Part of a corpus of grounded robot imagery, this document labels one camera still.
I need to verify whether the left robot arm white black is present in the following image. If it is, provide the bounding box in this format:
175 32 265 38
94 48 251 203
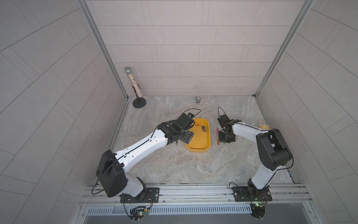
94 111 195 201

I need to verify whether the left circuit board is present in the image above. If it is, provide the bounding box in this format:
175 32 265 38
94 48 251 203
130 206 149 222

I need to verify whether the microphone on black stand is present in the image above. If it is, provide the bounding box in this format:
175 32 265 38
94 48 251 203
125 67 146 108

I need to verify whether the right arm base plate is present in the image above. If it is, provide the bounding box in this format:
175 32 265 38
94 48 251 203
230 186 272 203

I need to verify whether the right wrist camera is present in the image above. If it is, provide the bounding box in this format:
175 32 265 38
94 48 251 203
217 114 231 129

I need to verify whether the right circuit board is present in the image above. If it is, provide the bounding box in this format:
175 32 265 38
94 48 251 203
250 203 266 219

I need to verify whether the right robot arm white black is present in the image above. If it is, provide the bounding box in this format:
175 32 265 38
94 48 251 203
217 115 293 199

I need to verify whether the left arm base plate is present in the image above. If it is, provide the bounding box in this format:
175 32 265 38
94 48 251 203
120 188 160 203

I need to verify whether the yellow plastic storage tray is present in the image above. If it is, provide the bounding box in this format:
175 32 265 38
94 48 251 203
185 118 211 153

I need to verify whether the circuit board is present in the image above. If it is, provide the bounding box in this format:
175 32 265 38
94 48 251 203
130 206 149 222
250 203 266 219

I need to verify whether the yellow red card pack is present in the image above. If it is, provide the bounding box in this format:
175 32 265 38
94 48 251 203
258 124 270 131

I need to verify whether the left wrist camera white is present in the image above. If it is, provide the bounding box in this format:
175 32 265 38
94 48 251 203
177 113 195 130

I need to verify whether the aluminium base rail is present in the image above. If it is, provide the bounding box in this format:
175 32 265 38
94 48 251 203
79 183 313 206

